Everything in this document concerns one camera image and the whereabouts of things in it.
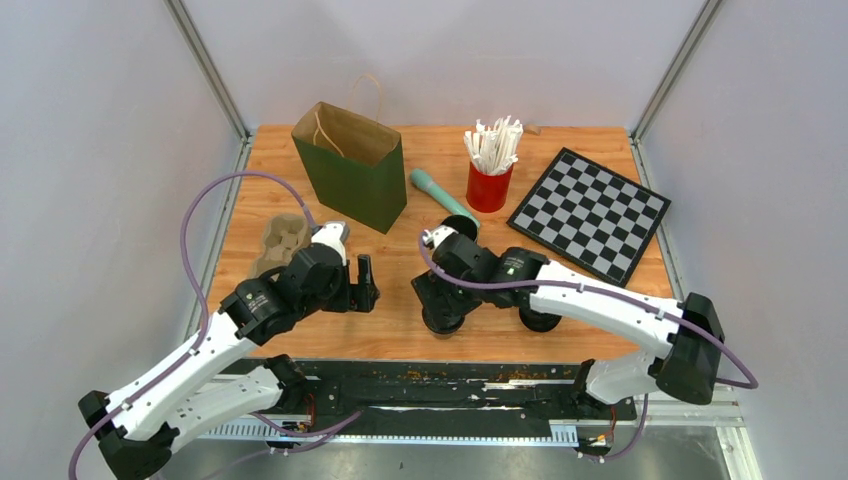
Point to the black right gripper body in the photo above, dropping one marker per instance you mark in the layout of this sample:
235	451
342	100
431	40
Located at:
430	288

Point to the black white chessboard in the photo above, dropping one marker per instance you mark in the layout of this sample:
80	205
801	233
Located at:
591	215

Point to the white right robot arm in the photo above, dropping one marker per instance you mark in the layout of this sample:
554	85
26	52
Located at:
680	343

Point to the white wrapped straws bundle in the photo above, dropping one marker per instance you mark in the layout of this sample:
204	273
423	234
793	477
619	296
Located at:
493	148

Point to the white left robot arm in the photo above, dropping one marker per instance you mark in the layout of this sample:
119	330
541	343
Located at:
139	427

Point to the grey cardboard cup carrier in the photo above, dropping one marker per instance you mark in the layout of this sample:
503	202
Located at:
283	236

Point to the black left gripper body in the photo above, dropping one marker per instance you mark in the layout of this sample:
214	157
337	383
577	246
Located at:
351	291

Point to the green paper bag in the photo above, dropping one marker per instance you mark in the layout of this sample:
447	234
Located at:
355	164

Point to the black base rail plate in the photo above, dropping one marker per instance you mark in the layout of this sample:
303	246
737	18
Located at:
442	400

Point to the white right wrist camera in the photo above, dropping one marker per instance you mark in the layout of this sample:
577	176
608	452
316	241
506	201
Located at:
433	238

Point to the stack of black cups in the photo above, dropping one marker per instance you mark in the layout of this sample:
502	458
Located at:
462	224

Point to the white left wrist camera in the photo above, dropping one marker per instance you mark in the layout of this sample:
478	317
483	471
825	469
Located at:
334	235

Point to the red cup holder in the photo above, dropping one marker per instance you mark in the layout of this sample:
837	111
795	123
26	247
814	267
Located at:
487	193

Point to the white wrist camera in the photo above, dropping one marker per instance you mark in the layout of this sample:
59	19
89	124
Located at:
433	238
334	235

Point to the teal handheld massager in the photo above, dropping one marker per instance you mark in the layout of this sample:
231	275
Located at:
425	183

